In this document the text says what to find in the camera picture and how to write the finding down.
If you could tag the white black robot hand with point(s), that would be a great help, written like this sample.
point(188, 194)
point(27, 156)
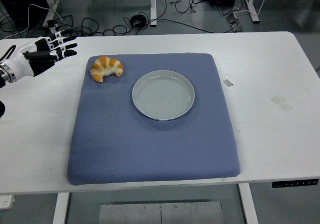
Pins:
point(22, 54)

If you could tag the golden croissant bread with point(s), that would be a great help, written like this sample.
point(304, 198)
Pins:
point(106, 67)

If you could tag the round grey plate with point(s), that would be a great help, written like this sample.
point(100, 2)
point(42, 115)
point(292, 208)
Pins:
point(163, 95)

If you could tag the grey metal plate with screws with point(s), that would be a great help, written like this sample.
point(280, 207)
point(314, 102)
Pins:
point(160, 214)

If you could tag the small black plug box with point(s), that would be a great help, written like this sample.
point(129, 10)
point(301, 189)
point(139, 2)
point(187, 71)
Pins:
point(51, 23)

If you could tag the white background desk leg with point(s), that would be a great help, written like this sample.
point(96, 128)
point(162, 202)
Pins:
point(51, 2)
point(252, 5)
point(153, 7)

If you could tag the white power strip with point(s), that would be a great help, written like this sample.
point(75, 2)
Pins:
point(6, 202)

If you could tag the blue quilted mat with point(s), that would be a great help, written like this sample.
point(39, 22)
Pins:
point(150, 146)

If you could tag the white table leg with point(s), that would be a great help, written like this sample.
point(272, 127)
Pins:
point(60, 209)
point(248, 206)

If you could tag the small grey tape strip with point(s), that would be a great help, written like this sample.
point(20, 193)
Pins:
point(228, 82)

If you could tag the grey foot pedal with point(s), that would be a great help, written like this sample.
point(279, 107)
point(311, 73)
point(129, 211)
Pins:
point(233, 22)

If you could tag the large grey tape strip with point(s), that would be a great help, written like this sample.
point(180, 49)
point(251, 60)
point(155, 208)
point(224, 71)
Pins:
point(282, 103)

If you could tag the black table control panel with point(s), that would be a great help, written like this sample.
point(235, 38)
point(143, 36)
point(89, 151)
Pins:
point(295, 183)

